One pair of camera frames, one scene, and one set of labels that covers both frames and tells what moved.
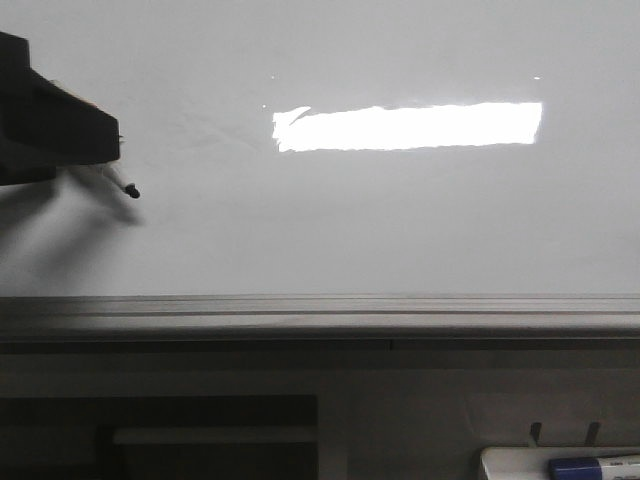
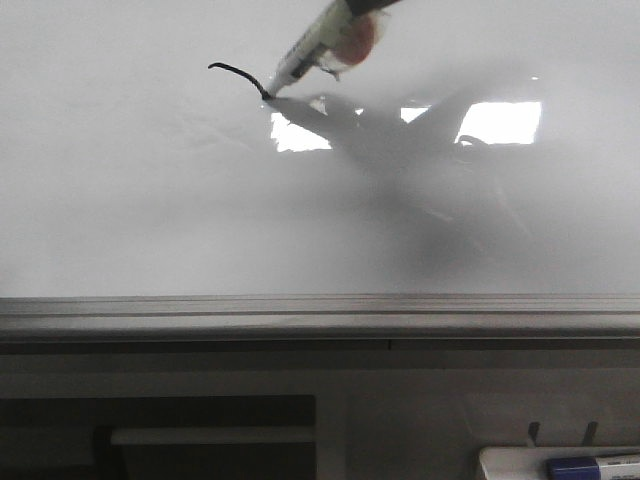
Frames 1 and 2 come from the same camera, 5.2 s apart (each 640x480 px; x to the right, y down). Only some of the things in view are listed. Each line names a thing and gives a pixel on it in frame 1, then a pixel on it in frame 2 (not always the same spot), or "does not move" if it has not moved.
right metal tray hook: x=591 y=437 does not move
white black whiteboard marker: x=113 y=173 -> x=316 y=48
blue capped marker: x=575 y=468 does not move
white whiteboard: x=338 y=148 does not move
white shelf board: x=213 y=436 does not move
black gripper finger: x=55 y=126 -> x=359 y=7
